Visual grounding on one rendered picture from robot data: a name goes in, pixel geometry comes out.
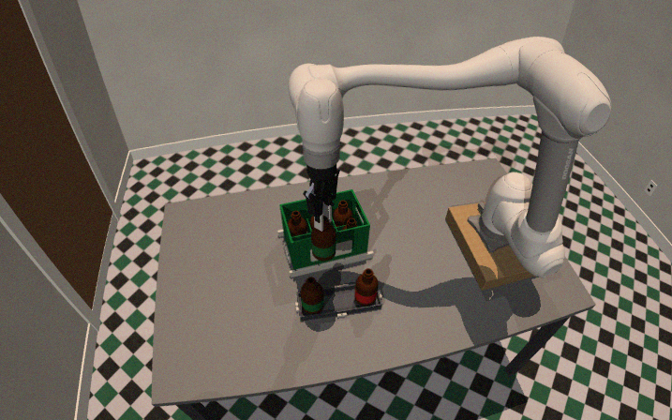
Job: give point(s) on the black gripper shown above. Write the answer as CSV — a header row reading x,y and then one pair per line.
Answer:
x,y
319,196

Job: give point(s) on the green crate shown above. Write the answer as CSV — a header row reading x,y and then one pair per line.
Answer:
x,y
349,242

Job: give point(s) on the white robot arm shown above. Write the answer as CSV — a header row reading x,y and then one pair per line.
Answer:
x,y
569,100

